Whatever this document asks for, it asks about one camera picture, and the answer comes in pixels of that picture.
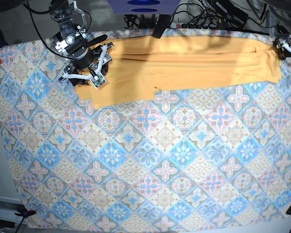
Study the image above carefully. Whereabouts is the white rail bottom left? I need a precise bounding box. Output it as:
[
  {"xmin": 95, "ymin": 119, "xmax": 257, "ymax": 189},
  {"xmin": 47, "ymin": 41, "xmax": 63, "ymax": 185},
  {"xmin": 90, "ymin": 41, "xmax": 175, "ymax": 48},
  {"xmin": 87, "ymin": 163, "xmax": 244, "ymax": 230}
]
[{"xmin": 0, "ymin": 197, "xmax": 26, "ymax": 223}]

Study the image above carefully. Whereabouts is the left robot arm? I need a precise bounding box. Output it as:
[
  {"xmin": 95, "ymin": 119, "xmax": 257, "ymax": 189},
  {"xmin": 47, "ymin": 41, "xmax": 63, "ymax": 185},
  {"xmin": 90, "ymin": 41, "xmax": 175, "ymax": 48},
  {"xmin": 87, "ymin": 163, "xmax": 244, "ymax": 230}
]
[{"xmin": 262, "ymin": 0, "xmax": 291, "ymax": 60}]

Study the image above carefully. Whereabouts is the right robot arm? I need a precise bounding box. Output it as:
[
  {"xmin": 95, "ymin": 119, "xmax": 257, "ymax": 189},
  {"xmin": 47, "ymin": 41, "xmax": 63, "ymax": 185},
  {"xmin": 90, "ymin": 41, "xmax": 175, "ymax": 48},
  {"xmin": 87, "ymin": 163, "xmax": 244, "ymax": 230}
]
[{"xmin": 49, "ymin": 0, "xmax": 113, "ymax": 88}]

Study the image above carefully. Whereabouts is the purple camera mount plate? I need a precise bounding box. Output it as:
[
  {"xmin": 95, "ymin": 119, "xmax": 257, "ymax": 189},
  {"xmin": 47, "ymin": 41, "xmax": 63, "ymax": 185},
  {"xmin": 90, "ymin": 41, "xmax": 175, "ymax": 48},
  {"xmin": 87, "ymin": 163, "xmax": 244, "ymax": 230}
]
[{"xmin": 107, "ymin": 0, "xmax": 180, "ymax": 15}]

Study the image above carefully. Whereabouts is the black clamp top centre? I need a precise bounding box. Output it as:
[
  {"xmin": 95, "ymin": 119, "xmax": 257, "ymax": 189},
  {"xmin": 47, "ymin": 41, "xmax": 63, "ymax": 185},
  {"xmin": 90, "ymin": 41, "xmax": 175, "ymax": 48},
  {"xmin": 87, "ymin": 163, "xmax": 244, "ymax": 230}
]
[{"xmin": 152, "ymin": 15, "xmax": 172, "ymax": 39}]

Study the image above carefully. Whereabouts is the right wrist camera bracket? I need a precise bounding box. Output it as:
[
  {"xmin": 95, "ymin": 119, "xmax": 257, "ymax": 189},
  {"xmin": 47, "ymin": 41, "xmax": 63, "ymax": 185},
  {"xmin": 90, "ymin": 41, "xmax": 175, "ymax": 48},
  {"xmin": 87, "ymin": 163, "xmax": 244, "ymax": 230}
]
[{"xmin": 58, "ymin": 42, "xmax": 114, "ymax": 89}]

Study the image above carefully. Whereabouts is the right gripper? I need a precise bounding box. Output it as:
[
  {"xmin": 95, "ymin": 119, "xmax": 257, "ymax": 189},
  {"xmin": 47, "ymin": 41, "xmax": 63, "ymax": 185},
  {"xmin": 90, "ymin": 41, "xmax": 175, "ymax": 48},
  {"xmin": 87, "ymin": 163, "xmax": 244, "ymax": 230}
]
[{"xmin": 65, "ymin": 35, "xmax": 112, "ymax": 86}]

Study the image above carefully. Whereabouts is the white power strip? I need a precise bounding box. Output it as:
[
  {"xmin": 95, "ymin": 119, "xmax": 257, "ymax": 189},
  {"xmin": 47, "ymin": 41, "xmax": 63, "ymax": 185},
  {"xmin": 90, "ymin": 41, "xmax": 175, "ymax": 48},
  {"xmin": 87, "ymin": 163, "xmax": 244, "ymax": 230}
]
[{"xmin": 170, "ymin": 22, "xmax": 188, "ymax": 29}]

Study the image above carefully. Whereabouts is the patterned blue tablecloth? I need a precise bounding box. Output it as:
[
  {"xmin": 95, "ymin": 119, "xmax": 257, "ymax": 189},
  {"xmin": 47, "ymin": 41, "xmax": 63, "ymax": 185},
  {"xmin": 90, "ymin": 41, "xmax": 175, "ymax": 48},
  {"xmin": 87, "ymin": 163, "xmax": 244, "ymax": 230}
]
[{"xmin": 0, "ymin": 41, "xmax": 291, "ymax": 233}]

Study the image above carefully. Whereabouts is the orange black clamp bottom left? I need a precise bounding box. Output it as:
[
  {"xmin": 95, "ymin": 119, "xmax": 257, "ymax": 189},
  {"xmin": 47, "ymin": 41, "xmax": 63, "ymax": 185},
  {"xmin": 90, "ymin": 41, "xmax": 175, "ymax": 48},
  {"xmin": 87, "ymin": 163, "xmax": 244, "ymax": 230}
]
[{"xmin": 14, "ymin": 210, "xmax": 36, "ymax": 233}]

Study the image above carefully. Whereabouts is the yellow T-shirt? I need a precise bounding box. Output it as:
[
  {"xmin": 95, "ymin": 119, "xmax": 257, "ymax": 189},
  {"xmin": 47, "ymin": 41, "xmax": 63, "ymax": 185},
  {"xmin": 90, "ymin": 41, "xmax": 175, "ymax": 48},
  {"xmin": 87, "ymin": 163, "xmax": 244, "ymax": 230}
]
[{"xmin": 74, "ymin": 36, "xmax": 281, "ymax": 109}]

